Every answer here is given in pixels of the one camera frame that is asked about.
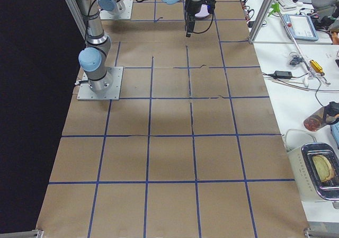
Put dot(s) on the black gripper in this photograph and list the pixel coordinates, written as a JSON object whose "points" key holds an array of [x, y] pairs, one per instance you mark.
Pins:
{"points": [[190, 9]]}

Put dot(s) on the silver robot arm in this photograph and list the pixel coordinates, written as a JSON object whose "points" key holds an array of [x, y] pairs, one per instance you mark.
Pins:
{"points": [[101, 79], [114, 7]]}

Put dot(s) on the lilac plate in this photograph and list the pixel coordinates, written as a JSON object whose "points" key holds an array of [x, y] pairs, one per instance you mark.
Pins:
{"points": [[203, 13]]}

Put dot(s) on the long metal rod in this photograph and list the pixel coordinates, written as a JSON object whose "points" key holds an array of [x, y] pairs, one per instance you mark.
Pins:
{"points": [[311, 72]]}

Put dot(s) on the black power adapter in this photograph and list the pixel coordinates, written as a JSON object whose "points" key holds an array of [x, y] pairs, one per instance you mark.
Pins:
{"points": [[282, 74]]}

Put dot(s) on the blue teach pendant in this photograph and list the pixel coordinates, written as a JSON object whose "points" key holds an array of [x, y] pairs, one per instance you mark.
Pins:
{"points": [[301, 27]]}

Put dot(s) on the yellow tool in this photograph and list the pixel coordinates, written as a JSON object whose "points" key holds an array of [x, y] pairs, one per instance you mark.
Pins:
{"points": [[317, 67]]}

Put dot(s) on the toast slice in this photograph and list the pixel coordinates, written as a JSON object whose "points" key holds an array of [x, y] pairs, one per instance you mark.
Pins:
{"points": [[323, 167]]}

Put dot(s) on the white toaster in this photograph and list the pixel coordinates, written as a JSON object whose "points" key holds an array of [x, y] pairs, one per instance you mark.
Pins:
{"points": [[310, 187]]}

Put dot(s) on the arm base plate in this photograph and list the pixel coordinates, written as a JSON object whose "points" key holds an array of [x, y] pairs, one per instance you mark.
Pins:
{"points": [[105, 16], [108, 88]]}

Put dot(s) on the aluminium frame post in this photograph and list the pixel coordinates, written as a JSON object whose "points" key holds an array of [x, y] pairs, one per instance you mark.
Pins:
{"points": [[259, 20]]}

